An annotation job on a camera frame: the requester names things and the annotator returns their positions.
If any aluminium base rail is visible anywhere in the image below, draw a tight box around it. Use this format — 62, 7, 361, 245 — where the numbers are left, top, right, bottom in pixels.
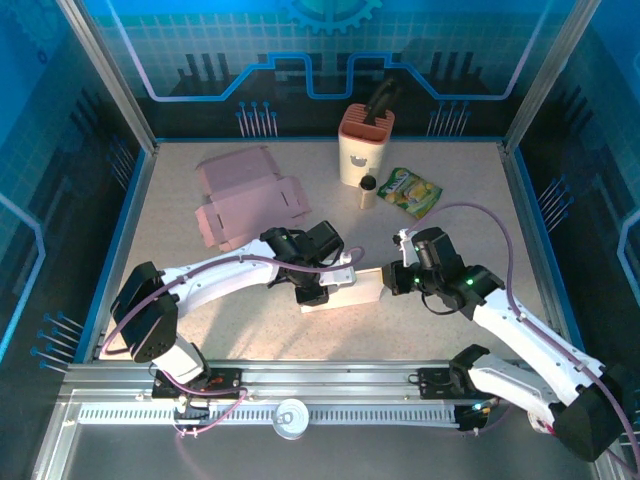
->
62, 358, 599, 401

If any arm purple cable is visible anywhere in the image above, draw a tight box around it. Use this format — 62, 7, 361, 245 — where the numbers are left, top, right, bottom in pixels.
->
407, 201, 640, 474
101, 245, 365, 357

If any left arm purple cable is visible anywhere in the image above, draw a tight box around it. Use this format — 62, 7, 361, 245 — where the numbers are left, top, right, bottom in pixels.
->
101, 245, 365, 357

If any white paper box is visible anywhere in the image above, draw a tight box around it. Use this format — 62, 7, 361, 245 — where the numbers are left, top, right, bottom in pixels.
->
299, 266, 384, 315

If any slotted white cable duct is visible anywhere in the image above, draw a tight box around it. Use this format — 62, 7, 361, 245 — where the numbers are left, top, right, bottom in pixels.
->
78, 402, 461, 427

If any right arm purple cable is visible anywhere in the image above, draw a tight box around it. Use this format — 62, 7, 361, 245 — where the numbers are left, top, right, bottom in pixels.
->
407, 201, 640, 474

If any pink paper box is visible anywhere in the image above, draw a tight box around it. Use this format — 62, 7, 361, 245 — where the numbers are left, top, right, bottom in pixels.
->
193, 146, 311, 253

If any black knife handle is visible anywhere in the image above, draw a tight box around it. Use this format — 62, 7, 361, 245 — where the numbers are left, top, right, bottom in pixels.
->
363, 77, 404, 126

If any green snack bag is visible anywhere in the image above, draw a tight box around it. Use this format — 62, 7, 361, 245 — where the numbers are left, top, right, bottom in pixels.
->
375, 167, 445, 221

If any cream and orange knife block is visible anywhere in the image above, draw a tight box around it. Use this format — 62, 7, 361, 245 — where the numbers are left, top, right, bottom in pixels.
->
337, 102, 396, 187

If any small bottle with black cap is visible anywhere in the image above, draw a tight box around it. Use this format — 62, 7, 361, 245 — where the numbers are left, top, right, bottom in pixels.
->
357, 174, 378, 211

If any aluminium frame post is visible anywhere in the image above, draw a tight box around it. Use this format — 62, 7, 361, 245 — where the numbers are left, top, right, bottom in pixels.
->
57, 0, 160, 154
501, 0, 601, 154

